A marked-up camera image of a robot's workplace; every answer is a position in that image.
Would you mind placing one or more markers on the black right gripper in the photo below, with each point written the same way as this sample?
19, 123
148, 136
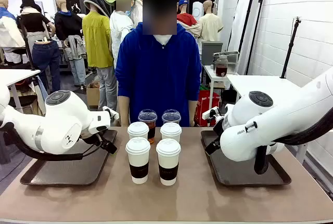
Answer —
219, 130

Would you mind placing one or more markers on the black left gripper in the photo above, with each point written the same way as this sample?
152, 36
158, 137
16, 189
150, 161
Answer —
95, 138

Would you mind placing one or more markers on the white paper coffee cup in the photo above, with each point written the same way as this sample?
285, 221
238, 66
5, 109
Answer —
168, 161
138, 156
138, 128
171, 130

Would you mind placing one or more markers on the clear plastic iced tea cup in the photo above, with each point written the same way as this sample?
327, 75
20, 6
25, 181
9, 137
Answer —
171, 116
147, 116

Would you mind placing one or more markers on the person's left forearm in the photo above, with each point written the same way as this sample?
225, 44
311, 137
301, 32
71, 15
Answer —
192, 113

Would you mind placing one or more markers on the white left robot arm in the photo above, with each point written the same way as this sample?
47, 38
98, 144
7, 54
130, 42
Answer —
62, 120

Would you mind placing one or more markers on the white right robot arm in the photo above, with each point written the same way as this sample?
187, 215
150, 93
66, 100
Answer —
286, 109

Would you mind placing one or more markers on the person's right forearm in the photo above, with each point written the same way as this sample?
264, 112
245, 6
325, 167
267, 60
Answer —
123, 112

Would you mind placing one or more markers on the dark brown serving tray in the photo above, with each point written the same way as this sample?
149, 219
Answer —
67, 169
234, 172

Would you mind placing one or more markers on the metal tray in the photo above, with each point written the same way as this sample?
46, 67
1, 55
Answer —
231, 55

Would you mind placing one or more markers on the red bag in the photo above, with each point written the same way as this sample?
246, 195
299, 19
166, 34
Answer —
205, 104

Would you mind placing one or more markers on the cardboard box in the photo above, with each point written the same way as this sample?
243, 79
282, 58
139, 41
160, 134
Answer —
92, 96

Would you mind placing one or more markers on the small white side table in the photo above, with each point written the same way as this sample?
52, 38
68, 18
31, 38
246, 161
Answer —
210, 74

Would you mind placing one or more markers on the glass jar with dark liquid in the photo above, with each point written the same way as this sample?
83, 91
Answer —
221, 68

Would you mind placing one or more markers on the person in blue hoodie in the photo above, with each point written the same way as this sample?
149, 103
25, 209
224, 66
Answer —
156, 78

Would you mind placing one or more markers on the grey bin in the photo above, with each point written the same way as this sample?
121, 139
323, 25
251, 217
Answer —
211, 52

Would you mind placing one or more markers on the mannequin in yellow shirt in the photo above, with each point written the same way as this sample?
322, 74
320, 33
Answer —
97, 42

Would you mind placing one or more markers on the dark blue jeans mannequin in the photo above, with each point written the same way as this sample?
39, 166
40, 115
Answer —
45, 57

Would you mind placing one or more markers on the white desk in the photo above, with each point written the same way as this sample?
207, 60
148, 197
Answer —
15, 76

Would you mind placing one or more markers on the mannequin in cream shirt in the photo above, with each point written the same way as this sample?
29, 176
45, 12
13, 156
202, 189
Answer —
210, 26

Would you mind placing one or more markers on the mannequin with green checked hat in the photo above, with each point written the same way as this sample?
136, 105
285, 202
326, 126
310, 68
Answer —
119, 24

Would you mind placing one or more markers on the black tripod stand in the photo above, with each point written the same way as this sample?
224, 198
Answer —
290, 47

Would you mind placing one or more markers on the black light stand pole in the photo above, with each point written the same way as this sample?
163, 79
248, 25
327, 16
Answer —
251, 26

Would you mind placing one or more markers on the mannequin in black jacket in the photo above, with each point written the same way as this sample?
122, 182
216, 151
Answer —
67, 26

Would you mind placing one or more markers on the mannequin with blue cap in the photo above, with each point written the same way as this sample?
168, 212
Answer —
185, 18

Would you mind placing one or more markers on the mannequin with black hat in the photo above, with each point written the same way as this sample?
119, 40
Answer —
32, 21

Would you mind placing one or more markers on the mannequin in white blue clothes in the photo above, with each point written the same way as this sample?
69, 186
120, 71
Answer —
7, 31

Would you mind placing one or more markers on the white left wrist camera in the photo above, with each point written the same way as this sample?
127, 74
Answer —
111, 113

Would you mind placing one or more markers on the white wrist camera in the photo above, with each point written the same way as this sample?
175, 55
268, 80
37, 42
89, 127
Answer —
210, 113
111, 113

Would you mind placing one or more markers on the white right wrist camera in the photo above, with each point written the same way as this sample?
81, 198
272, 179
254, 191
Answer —
210, 113

